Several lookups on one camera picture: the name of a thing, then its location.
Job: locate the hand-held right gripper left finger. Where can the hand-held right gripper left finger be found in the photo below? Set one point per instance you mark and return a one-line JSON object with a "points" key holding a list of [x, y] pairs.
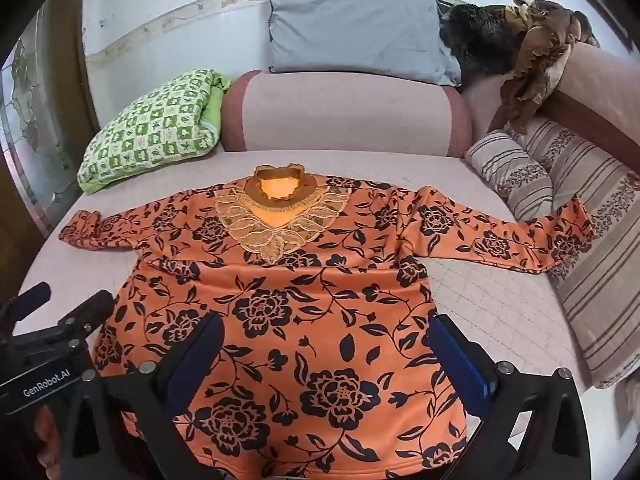
{"points": [[196, 360]]}

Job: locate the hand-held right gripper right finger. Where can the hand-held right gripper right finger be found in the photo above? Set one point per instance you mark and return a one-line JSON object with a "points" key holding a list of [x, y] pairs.
{"points": [[460, 360]]}

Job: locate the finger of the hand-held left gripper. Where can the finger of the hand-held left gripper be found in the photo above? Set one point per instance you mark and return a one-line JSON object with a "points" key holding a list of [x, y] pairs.
{"points": [[87, 310], [27, 297]]}

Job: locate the orange floral blouse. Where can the orange floral blouse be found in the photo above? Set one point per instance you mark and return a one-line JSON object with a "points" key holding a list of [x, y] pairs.
{"points": [[310, 320]]}

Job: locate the stained glass door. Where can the stained glass door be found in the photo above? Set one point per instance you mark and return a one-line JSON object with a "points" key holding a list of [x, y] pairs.
{"points": [[35, 125]]}

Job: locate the striped floral quilt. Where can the striped floral quilt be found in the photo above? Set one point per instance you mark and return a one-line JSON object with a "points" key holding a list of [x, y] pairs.
{"points": [[595, 240]]}

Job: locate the green patterned pillow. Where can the green patterned pillow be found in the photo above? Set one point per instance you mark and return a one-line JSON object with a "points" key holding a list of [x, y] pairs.
{"points": [[150, 125]]}

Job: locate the pink bolster cushion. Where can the pink bolster cushion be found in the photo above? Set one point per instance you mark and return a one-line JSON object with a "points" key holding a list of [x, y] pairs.
{"points": [[345, 115]]}

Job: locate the pink sofa backrest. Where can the pink sofa backrest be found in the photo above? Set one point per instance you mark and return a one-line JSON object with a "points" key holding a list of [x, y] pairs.
{"points": [[595, 95]]}

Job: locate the brown ruffled cloth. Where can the brown ruffled cloth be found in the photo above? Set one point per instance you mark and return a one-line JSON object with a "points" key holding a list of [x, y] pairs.
{"points": [[540, 50]]}

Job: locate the black furry garment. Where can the black furry garment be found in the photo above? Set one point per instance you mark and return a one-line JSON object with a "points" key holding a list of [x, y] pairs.
{"points": [[475, 40]]}

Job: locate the grey pillow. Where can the grey pillow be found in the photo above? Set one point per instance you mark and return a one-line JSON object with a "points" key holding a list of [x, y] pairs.
{"points": [[355, 30]]}

